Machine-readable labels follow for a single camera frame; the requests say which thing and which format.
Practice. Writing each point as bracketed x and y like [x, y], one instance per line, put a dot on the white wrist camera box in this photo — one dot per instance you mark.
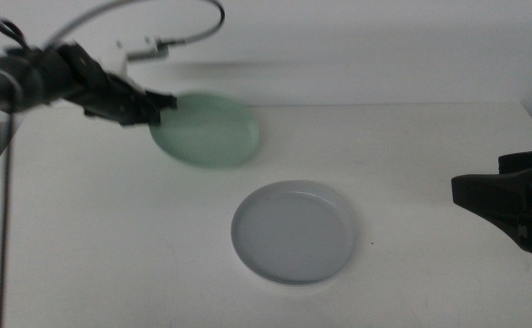
[118, 57]

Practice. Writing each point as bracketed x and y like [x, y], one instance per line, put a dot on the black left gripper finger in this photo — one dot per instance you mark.
[163, 101]

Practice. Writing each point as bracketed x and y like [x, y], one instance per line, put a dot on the grey shallow bowl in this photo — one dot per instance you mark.
[293, 232]

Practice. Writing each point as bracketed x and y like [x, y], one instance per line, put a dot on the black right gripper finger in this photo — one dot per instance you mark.
[530, 160]
[494, 196]

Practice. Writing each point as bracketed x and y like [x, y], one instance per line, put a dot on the pale green shallow bowl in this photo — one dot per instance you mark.
[207, 132]

